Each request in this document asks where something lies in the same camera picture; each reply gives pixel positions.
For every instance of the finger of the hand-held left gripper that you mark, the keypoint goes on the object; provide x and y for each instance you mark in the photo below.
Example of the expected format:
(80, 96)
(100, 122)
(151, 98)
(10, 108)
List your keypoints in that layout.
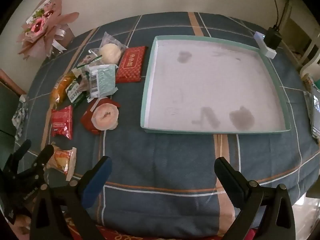
(43, 158)
(22, 151)

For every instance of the orange bread packet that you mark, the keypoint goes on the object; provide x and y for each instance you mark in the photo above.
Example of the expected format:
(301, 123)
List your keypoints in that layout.
(61, 86)

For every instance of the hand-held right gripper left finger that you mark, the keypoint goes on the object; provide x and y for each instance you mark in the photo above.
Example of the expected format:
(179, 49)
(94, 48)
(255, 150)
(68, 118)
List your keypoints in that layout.
(96, 182)

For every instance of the white power strip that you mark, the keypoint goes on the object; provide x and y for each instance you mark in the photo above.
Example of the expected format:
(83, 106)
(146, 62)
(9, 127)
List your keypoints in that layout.
(268, 52)

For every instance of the clear green-edged pastry packet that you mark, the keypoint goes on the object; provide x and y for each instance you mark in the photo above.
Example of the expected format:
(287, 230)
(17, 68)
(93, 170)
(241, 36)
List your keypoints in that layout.
(105, 81)

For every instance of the brown box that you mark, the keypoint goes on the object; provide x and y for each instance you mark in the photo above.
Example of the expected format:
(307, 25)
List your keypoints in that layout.
(68, 33)

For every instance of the red cake packet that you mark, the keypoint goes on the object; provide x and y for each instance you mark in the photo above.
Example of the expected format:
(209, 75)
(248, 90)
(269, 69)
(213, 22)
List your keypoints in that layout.
(131, 65)

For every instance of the black charger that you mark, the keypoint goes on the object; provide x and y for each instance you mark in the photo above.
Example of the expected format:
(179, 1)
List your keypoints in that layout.
(273, 38)

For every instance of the pink flower bouquet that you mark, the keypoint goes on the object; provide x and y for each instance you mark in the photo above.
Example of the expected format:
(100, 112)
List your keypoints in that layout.
(37, 26)

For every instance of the white orange-print packet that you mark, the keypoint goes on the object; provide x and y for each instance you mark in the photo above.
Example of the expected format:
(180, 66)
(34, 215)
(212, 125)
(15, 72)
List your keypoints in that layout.
(87, 58)

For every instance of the clear plastic box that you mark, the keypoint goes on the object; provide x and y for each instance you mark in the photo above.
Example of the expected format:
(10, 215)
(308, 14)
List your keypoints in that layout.
(312, 115)

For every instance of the teal shallow cardboard box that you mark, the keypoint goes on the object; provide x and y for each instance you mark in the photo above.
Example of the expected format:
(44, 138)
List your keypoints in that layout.
(212, 80)

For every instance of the blue plaid cloth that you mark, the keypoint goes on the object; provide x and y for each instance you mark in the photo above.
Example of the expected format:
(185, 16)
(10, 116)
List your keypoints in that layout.
(162, 155)

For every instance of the red pink pastry packet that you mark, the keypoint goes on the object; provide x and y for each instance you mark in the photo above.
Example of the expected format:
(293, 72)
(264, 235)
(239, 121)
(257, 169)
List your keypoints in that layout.
(105, 116)

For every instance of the white chair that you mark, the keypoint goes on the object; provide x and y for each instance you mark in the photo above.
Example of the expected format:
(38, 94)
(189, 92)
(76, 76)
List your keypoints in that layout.
(312, 45)

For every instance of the small red snack packet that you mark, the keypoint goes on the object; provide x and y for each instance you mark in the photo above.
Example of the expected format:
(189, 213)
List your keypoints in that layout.
(62, 122)

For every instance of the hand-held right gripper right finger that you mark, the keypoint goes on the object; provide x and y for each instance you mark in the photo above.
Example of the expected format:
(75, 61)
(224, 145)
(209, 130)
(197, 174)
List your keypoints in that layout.
(228, 177)

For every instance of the clear white bun packet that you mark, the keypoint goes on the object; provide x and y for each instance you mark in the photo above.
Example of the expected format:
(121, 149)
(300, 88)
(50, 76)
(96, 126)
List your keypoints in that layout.
(110, 52)

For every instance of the green white cookie packet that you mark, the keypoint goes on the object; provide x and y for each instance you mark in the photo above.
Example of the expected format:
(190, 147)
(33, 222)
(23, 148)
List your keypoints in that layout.
(75, 92)

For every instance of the crumpled silver foil packet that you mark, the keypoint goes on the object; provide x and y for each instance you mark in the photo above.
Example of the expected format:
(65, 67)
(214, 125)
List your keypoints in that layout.
(18, 117)

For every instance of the cream orange roll packet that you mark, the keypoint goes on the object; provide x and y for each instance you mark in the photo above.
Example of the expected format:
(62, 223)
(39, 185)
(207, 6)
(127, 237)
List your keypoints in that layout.
(62, 160)

